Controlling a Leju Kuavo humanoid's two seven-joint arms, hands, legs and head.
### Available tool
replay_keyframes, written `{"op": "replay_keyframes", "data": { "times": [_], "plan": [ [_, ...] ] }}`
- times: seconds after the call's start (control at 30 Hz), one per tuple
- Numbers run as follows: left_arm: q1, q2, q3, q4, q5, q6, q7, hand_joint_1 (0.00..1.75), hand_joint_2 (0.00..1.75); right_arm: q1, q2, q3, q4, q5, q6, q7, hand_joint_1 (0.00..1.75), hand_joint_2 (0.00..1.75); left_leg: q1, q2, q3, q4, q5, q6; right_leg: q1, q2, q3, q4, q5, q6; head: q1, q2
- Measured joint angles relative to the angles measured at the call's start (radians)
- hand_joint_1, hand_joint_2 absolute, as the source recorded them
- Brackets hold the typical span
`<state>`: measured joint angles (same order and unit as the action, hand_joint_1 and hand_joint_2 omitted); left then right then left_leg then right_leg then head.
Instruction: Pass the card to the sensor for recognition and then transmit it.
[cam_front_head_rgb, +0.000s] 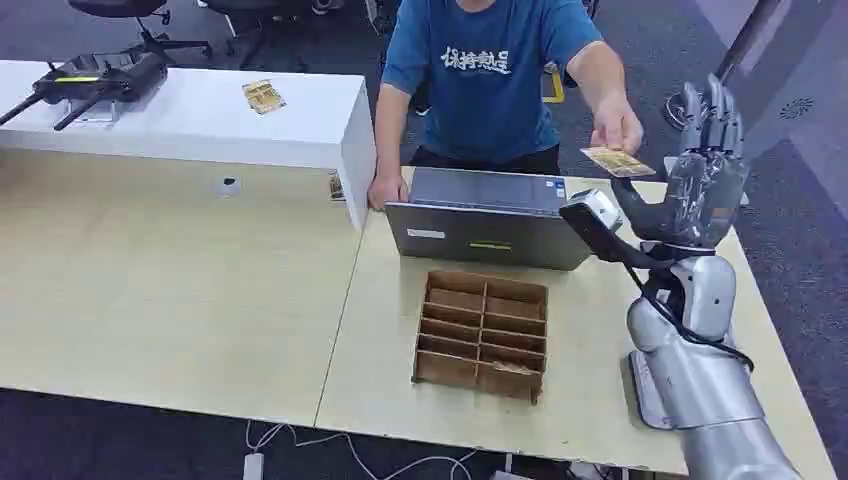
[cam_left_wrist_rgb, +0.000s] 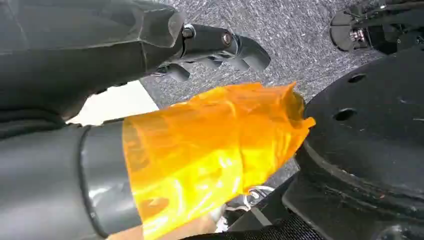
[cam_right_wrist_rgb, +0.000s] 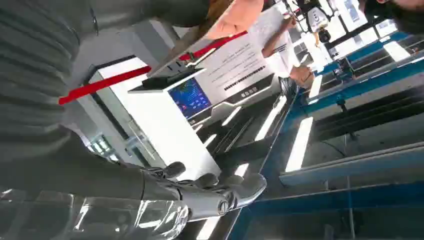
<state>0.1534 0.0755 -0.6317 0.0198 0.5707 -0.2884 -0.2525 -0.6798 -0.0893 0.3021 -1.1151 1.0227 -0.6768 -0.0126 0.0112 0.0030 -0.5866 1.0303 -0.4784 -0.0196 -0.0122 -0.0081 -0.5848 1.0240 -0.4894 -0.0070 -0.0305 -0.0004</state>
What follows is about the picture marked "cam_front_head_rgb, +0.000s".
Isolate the white raised counter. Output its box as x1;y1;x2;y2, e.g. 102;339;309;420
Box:
0;59;378;232

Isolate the person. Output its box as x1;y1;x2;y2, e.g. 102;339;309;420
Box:
367;0;645;212

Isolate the black office chair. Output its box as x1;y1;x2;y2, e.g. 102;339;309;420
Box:
68;0;214;66

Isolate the round floor vent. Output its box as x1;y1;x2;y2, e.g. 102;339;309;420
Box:
778;96;817;121

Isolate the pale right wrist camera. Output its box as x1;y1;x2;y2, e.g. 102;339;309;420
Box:
559;188;660;271

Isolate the round chair base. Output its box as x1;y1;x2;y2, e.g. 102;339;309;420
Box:
663;88;698;132

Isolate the person's right hand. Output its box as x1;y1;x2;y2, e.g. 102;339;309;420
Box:
367;173;410;212

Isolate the yellow printed card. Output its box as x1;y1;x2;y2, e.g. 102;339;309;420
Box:
580;146;657;179

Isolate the white floor cable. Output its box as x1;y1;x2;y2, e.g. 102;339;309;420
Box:
244;419;480;480

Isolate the person's left hand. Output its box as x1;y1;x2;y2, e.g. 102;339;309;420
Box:
589;95;645;158

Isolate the wooden card sorting box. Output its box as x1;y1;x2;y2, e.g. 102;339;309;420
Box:
411;269;550;406

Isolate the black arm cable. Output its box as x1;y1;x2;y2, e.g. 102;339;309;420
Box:
622;263;757;374

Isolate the grey laptop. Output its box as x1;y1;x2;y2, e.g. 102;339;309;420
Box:
384;166;593;272

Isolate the black antenna device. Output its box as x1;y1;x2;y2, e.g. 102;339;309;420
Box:
0;51;170;132

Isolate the yellow card pack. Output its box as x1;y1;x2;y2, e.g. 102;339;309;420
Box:
241;78;287;116

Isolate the yellow frame object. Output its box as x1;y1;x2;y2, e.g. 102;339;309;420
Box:
542;62;566;105

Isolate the dark office chair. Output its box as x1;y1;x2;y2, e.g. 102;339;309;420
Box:
197;0;347;40

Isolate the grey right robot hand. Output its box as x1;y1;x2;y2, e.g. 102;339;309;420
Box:
610;73;751;251

